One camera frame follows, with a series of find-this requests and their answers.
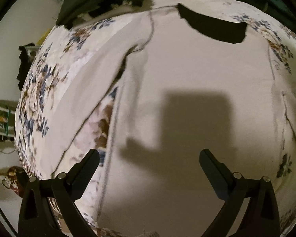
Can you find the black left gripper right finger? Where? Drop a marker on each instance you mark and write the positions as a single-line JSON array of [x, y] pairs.
[[261, 217]]

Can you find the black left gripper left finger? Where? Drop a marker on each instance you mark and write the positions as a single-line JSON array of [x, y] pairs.
[[36, 217]]

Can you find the beige t-shirt with black collar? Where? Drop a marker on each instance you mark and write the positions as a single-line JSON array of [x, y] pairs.
[[190, 82]]

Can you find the red patterned slipper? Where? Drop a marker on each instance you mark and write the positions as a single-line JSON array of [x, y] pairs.
[[16, 179]]

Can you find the green shelf rack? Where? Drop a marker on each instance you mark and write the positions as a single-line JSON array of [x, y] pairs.
[[7, 121]]

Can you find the floral bed sheet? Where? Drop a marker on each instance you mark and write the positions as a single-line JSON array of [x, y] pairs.
[[64, 53]]

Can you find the dark garment hanging off bed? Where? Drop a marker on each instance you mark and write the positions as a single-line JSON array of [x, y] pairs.
[[27, 55]]

